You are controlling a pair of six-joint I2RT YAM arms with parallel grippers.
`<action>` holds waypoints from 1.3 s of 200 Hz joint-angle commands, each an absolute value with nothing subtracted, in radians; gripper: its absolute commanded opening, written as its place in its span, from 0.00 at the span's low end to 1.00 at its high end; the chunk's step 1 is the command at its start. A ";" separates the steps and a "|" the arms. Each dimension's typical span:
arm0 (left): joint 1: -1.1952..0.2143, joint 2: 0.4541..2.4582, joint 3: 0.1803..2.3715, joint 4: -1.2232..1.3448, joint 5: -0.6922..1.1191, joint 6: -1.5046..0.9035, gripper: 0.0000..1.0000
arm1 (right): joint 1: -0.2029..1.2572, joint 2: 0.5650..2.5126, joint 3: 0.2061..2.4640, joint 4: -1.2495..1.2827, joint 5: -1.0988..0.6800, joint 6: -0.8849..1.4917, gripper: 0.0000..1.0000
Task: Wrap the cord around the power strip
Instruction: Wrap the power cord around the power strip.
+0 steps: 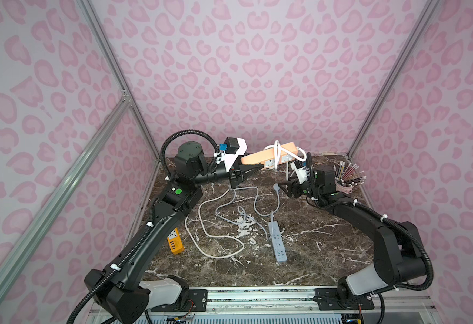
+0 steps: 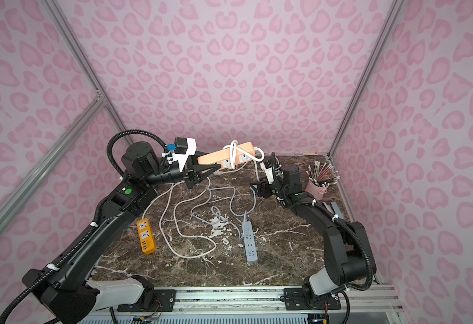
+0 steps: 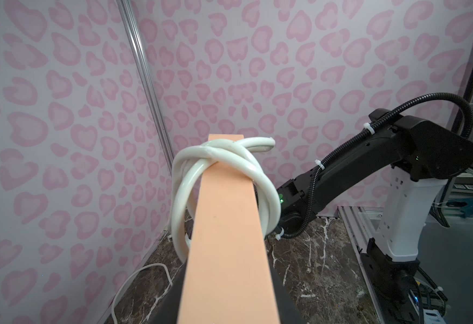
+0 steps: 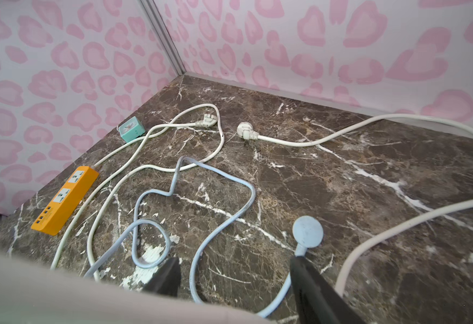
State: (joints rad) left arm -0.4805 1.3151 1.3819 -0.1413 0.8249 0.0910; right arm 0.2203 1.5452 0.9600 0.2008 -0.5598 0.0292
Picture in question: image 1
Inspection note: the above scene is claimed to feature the pink power strip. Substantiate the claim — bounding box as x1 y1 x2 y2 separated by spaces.
240 140 307 170

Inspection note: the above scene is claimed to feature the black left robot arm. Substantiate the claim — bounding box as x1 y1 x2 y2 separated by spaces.
67 130 263 323

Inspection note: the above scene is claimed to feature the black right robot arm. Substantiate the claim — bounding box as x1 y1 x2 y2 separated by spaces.
279 155 435 302

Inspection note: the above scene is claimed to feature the light blue power strip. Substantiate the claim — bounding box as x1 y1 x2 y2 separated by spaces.
268 221 288 263

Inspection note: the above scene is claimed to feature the yellow power strip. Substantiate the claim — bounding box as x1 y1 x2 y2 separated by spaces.
167 228 185 255

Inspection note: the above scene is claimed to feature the pink pen cup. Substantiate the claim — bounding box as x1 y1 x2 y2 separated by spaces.
335 178 353 194

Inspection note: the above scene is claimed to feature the bundle of pens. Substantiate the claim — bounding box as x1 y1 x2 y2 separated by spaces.
333 161 366 187

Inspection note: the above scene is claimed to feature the light blue power strip cord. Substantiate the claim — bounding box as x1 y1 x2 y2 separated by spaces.
215 183 281 238

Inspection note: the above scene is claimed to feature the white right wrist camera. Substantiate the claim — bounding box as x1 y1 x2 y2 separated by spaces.
291 160 308 184

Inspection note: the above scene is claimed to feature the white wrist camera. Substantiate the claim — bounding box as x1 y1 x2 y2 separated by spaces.
216 137 247 172
291 160 308 184

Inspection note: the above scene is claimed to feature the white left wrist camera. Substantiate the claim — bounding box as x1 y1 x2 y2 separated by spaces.
216 137 247 172

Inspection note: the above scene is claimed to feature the white cord of yellow strip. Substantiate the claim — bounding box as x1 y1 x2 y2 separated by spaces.
184 188 246 259

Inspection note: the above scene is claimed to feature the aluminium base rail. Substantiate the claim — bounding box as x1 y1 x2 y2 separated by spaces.
86 285 440 324

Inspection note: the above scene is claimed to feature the aluminium corner frame post left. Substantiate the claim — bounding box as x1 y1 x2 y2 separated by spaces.
77 0 159 161

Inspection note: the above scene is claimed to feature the aluminium corner frame post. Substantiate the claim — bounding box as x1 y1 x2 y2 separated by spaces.
77 0 159 161
346 0 442 160

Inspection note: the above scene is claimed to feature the aluminium corner frame post right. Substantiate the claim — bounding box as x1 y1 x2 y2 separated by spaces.
346 0 442 160

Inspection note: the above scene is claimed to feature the aluminium diagonal frame bar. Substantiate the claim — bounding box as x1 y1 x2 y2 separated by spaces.
0 97 131 304

